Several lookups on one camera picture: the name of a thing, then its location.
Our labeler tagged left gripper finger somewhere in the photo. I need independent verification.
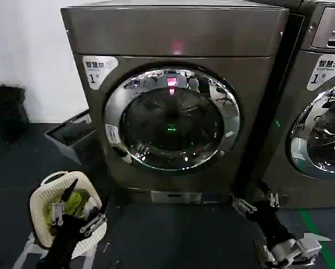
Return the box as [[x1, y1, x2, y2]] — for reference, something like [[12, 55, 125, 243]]
[[50, 178, 78, 226], [80, 192, 111, 238]]

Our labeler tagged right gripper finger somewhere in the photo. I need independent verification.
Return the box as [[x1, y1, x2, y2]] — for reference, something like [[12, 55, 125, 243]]
[[229, 192, 255, 217], [259, 181, 281, 210]]

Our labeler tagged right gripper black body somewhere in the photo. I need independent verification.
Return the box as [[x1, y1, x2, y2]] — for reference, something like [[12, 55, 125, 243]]
[[248, 200, 294, 249]]

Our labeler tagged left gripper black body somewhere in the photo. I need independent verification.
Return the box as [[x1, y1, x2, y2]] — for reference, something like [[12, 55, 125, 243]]
[[39, 214, 86, 269]]

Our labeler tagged white perforated laundry basket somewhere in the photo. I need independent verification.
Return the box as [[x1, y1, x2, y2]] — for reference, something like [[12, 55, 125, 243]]
[[29, 170, 109, 260]]

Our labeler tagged green cloth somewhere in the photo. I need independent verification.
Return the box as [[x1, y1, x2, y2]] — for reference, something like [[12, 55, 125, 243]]
[[43, 189, 91, 234]]

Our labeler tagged round glass washer door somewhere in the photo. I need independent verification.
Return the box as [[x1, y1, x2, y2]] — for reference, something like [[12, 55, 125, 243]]
[[289, 83, 335, 180]]

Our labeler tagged grey washer with drawer panel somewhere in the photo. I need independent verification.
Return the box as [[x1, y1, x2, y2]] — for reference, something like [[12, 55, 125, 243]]
[[253, 0, 335, 210]]

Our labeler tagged grey plastic crate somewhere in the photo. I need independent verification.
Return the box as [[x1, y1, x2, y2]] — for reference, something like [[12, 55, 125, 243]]
[[44, 109, 97, 166]]

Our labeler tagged round glass dryer door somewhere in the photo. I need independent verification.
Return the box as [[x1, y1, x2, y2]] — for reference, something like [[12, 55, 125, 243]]
[[102, 62, 241, 178]]

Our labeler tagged black bin with bag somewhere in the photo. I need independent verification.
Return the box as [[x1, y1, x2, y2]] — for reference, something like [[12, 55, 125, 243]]
[[0, 85, 31, 143]]

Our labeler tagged white number sticker on washer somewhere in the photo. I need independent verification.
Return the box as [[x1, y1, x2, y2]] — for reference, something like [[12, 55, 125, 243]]
[[306, 52, 335, 91]]

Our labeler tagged white number sticker on dryer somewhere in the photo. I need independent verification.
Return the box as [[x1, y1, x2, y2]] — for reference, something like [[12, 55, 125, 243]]
[[81, 55, 120, 91]]

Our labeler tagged grey dryer with number label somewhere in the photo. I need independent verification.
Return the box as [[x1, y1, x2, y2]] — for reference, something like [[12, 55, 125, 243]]
[[60, 4, 290, 205]]

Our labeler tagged white stool frame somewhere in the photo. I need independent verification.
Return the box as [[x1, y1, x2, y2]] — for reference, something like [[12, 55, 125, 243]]
[[15, 231, 99, 269]]

